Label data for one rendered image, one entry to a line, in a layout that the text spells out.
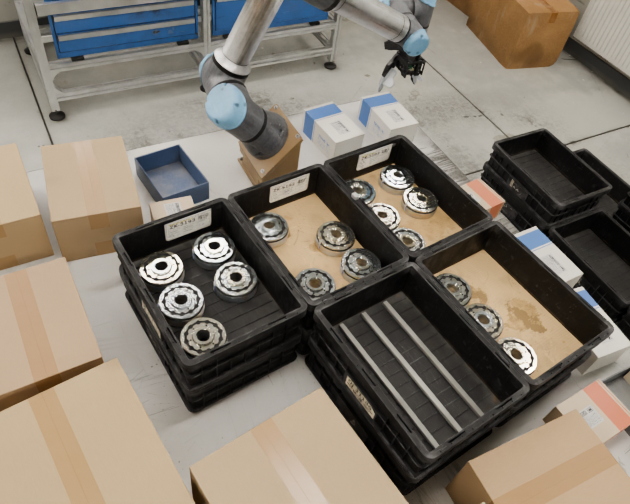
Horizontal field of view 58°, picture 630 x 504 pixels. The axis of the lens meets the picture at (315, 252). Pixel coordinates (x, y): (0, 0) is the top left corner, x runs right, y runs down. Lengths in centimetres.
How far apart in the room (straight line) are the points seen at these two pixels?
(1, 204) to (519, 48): 341
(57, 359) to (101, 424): 20
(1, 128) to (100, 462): 243
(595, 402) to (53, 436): 120
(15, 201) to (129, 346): 47
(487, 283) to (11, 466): 115
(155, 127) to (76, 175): 158
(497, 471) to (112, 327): 95
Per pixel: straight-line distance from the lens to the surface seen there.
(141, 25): 319
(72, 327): 135
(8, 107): 348
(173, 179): 186
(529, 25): 417
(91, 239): 162
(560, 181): 260
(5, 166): 175
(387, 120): 206
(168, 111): 333
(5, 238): 163
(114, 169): 167
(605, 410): 157
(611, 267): 252
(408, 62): 195
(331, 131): 195
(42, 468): 117
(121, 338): 150
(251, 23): 166
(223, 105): 165
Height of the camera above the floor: 196
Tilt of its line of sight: 49 degrees down
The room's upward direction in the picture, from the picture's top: 11 degrees clockwise
